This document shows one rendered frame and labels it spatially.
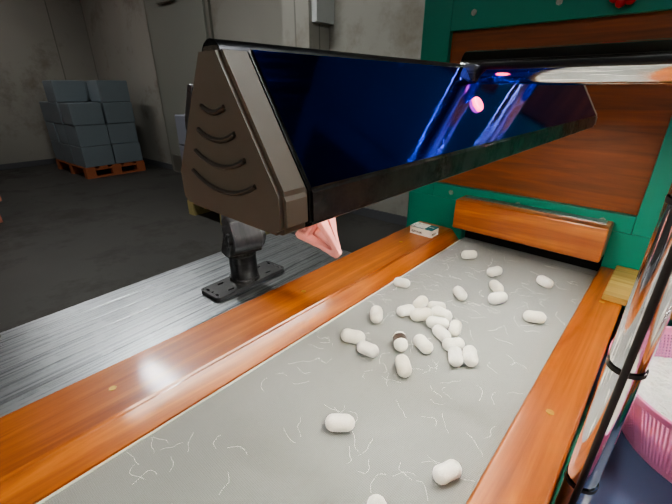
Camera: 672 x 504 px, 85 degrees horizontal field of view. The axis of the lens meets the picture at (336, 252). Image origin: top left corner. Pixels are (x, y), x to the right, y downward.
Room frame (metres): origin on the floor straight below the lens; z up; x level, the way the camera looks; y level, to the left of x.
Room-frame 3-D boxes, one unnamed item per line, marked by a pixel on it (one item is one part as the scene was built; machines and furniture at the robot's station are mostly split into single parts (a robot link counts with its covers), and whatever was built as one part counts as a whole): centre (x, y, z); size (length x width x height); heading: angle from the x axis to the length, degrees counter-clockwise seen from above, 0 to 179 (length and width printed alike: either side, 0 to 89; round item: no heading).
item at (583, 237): (0.76, -0.41, 0.83); 0.30 x 0.06 x 0.07; 48
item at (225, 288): (0.79, 0.22, 0.71); 0.20 x 0.07 x 0.08; 141
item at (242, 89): (0.39, -0.16, 1.08); 0.62 x 0.08 x 0.07; 138
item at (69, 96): (5.50, 3.47, 0.60); 1.15 x 0.77 x 1.19; 51
